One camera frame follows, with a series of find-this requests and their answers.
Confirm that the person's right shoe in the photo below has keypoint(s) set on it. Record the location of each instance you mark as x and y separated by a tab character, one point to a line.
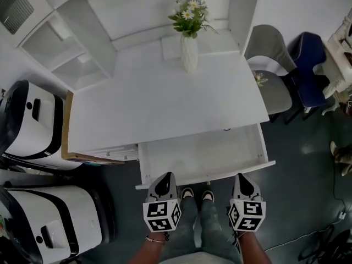
208	196

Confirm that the daisy flower bouquet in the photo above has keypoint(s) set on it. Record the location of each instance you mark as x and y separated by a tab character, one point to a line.
188	15

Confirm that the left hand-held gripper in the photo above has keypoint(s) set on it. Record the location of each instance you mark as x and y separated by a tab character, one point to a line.
162	214

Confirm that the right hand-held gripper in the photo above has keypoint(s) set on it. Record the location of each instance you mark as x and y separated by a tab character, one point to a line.
247	213

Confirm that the grey chair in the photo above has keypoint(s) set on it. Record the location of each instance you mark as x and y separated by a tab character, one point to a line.
270	62

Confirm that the white and black machine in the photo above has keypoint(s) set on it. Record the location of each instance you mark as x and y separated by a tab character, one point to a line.
30	131
52	219

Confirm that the white shelf unit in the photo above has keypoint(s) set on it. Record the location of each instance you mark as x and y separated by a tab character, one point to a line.
68	51

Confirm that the small flower bunch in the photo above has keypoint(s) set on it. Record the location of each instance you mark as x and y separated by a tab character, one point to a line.
259	78

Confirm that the blue chair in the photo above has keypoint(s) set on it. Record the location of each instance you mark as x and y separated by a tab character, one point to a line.
308	65

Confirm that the white desk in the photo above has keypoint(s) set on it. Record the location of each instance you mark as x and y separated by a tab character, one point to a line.
165	106

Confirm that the ventilation grille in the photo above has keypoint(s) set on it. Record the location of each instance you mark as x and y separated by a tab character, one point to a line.
13	7

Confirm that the person's right forearm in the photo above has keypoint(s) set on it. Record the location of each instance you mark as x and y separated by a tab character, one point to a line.
254	250

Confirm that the white desk drawer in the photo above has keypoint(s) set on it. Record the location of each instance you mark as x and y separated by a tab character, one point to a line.
203	153

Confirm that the person's legs in jeans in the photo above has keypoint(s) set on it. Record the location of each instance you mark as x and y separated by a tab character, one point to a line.
211	230

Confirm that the white ribbed vase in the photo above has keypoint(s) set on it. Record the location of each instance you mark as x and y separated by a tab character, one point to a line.
189	54

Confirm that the white ornate furniture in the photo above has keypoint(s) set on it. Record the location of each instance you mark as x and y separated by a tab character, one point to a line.
336	65

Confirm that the person's shoe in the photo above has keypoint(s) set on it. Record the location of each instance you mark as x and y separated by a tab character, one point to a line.
187	193
208	196

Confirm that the person's left forearm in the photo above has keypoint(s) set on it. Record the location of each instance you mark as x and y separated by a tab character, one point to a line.
148	253

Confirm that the person's left shoe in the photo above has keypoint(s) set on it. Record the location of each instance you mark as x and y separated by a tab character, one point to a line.
187	193

